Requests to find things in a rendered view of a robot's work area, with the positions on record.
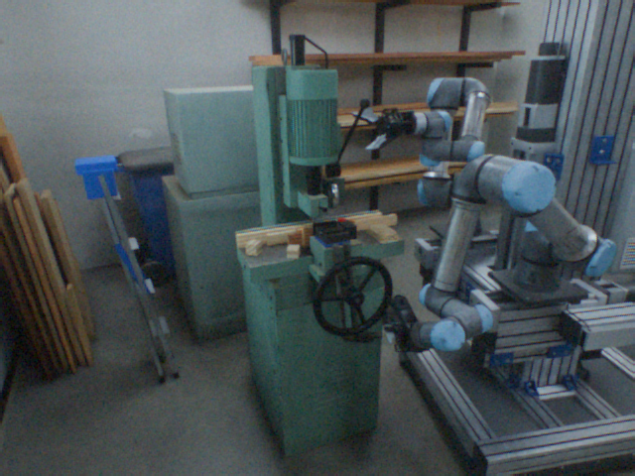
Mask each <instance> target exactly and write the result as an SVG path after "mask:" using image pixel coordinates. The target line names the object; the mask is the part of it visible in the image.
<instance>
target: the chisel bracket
mask: <svg viewBox="0 0 635 476"><path fill-rule="evenodd" d="M319 206H321V207H326V208H327V196H325V195H324V194H322V193H320V194H318V195H309V194H307V189H299V208H300V209H302V210H303V211H304V212H305V213H306V214H307V215H308V216H309V217H317V216H323V215H327V212H326V213H323V212H322V211H321V209H318V207H319Z"/></svg>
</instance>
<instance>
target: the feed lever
mask: <svg viewBox="0 0 635 476"><path fill-rule="evenodd" d="M360 107H361V108H360V111H359V113H358V115H357V117H356V118H355V120H354V122H353V125H352V127H351V129H350V131H349V133H348V135H347V137H346V140H345V142H344V144H343V146H342V148H341V150H340V152H339V154H338V157H337V162H335V163H332V164H329V165H325V168H324V171H325V175H326V177H327V178H328V179H332V178H339V177H340V176H341V165H340V163H339V161H340V159H341V157H342V155H343V153H344V151H345V148H346V146H347V144H348V142H349V140H350V138H351V136H352V134H353V132H354V130H355V128H356V126H357V124H358V121H359V119H360V118H361V116H362V114H363V112H364V110H365V109H368V108H369V107H370V100H369V99H367V98H364V99H362V100H361V101H360Z"/></svg>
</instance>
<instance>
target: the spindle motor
mask: <svg viewBox="0 0 635 476"><path fill-rule="evenodd" d="M286 81H287V99H288V100H287V104H288V127H289V151H290V162H291V163H292V164H296V165H300V166H309V167H313V166H324V165H329V164H332V163H335V162H337V157H338V153H337V97H338V72H337V70H336V69H294V70H288V71H287V73H286Z"/></svg>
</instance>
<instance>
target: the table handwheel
mask: <svg viewBox="0 0 635 476"><path fill-rule="evenodd" d="M355 265H368V266H371V267H373V268H372V269H371V271H370V272H369V274H368V275H367V277H366V278H365V279H364V281H363V282H362V283H361V284H360V286H359V287H358V288H357V287H351V286H350V285H349V284H348V283H347V282H346V281H345V280H344V279H342V293H343V296H336V297H323V296H322V295H323V292H324V290H325V288H326V286H327V285H328V283H329V282H330V281H331V280H332V279H333V277H335V276H336V275H337V274H338V273H339V272H341V271H342V270H344V269H346V268H349V267H351V266H355ZM376 271H378V272H379V273H380V275H381V276H382V279H383V282H384V295H383V296H385V295H387V296H388V297H390V298H391V297H392V293H393V283H392V278H391V275H390V273H389V271H388V270H387V268H386V267H385V266H384V265H383V264H382V263H381V262H380V261H378V260H376V259H375V258H372V257H368V256H354V257H350V258H347V259H344V260H342V261H340V262H338V263H337V264H335V265H334V266H332V267H331V268H330V269H329V270H328V271H327V272H326V273H325V274H324V275H323V276H322V278H321V279H320V280H319V282H318V284H317V287H316V289H315V292H314V297H313V313H314V317H315V318H316V321H317V323H318V324H319V325H320V326H321V327H322V328H323V329H324V330H325V331H327V332H329V333H331V334H334V335H338V336H350V335H355V334H358V333H361V332H363V331H365V330H367V329H369V328H370V327H372V326H373V325H374V324H375V323H377V322H378V321H379V320H380V318H381V317H382V316H383V315H384V313H385V312H386V310H387V308H388V306H389V305H388V303H387V302H386V301H385V299H383V298H382V301H381V303H380V305H379V308H378V310H377V311H376V312H375V314H374V315H373V316H372V317H370V318H369V319H367V320H366V318H365V317H364V314H363V312H362V309H361V306H362V305H363V304H364V302H365V295H364V293H363V292H362V291H363V289H364V288H365V287H366V285H367V284H368V282H369V281H370V279H371V278H372V277H373V275H374V274H375V273H376ZM332 282H333V283H334V285H335V281H332ZM341 300H345V302H346V303H347V304H348V305H349V306H350V307H352V308H356V310H357V312H358V314H359V317H360V319H361V321H362V323H360V324H358V325H355V326H351V327H338V326H335V325H332V324H331V323H329V322H328V321H327V320H326V319H325V317H323V315H322V312H321V303H322V302H325V301H341Z"/></svg>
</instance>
